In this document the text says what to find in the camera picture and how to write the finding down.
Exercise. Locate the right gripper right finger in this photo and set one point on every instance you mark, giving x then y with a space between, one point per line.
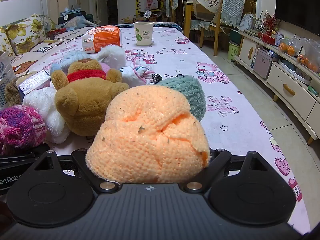
201 183

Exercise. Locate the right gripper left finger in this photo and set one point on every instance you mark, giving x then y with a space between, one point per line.
99 185

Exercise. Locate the magenta knitted hat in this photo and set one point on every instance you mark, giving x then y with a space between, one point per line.
21 126

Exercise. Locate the orange knitted hat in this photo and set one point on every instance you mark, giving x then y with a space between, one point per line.
149 136

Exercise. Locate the brown teddy bear red scarf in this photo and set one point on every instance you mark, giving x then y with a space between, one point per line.
84 93

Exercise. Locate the purple tissue packet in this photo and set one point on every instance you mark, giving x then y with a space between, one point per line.
37 81

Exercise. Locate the white fluffy pompom plush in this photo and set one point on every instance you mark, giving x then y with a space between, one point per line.
112 55

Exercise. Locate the light blue plush toy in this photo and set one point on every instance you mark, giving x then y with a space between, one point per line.
64 63

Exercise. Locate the brown ribbed plush hat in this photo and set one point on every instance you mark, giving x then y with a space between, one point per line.
11 92

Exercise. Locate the pink cartoon tablecloth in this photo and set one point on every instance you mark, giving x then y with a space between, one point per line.
252 200

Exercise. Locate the white tv cabinet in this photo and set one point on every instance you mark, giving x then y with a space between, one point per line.
290 81

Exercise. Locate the cardboard box with plastic wrap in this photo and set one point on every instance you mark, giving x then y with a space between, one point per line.
6 76

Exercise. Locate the sofa with cartoon cover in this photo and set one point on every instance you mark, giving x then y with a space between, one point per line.
60 39

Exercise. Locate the orange tissue pack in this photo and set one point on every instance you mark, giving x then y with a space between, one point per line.
99 37

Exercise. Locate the white paper cup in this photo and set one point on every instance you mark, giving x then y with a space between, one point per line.
143 32

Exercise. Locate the wooden chair with cloth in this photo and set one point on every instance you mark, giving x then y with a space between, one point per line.
219 14

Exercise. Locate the floral sofa cushion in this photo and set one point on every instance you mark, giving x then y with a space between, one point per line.
26 34

